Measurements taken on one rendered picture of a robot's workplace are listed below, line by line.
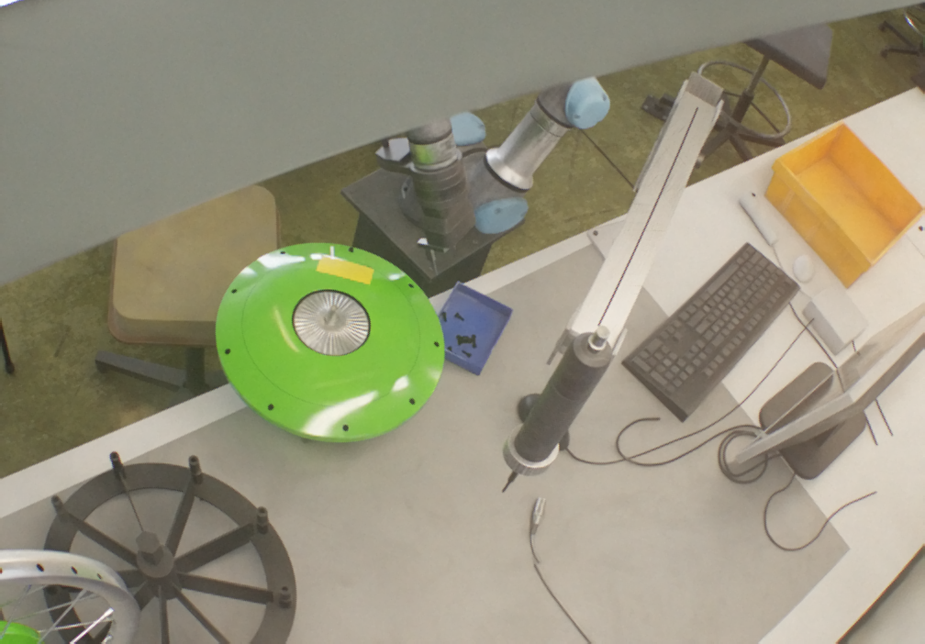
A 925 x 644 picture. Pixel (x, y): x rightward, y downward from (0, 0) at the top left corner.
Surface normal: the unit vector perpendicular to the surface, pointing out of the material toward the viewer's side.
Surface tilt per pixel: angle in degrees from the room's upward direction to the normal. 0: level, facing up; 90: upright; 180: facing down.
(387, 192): 0
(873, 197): 86
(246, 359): 23
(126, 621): 86
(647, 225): 9
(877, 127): 0
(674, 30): 36
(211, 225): 0
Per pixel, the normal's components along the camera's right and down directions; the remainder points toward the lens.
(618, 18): 0.49, -0.07
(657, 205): 0.14, -0.49
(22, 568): 0.69, -0.69
